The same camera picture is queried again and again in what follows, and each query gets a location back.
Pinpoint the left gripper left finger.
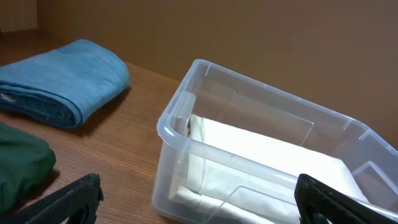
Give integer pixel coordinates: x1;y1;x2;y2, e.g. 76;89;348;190
1;174;103;224

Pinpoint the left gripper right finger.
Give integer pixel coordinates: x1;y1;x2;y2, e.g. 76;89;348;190
294;174;397;224

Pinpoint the cream cloth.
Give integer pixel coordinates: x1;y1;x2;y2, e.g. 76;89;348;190
169;114;367;223

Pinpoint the clear plastic storage container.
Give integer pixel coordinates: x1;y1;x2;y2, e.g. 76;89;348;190
152;59;397;223

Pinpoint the dark green garment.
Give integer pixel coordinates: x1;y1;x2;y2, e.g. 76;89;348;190
1;123;56;215

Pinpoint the folded blue towel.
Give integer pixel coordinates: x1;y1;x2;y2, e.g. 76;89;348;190
1;40;131;129

